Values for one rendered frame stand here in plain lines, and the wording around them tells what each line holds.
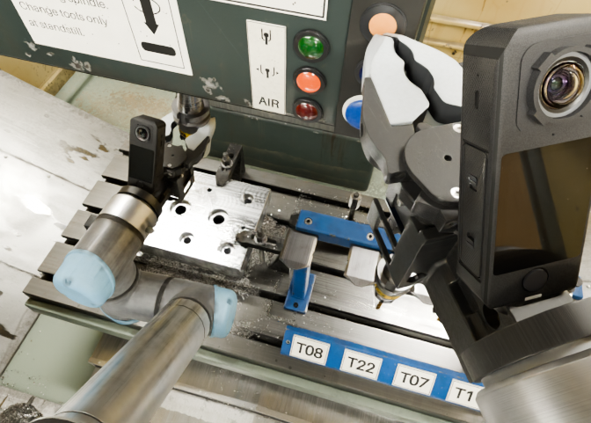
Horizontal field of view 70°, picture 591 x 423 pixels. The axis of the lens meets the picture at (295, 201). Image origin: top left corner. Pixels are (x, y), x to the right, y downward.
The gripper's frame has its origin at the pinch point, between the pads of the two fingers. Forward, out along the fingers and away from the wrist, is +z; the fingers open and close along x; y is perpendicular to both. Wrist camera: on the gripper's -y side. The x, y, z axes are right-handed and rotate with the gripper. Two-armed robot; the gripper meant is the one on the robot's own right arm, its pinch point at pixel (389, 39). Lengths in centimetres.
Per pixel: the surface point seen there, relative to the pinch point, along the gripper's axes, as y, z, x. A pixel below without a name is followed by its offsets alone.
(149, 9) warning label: 2.3, 10.6, -15.0
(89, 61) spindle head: 9.1, 14.7, -21.9
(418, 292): 46.5, -2.2, 14.6
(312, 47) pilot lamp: 2.5, 3.5, -4.0
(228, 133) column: 91, 81, -6
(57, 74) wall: 102, 141, -68
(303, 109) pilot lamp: 8.7, 3.7, -4.3
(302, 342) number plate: 73, 2, -2
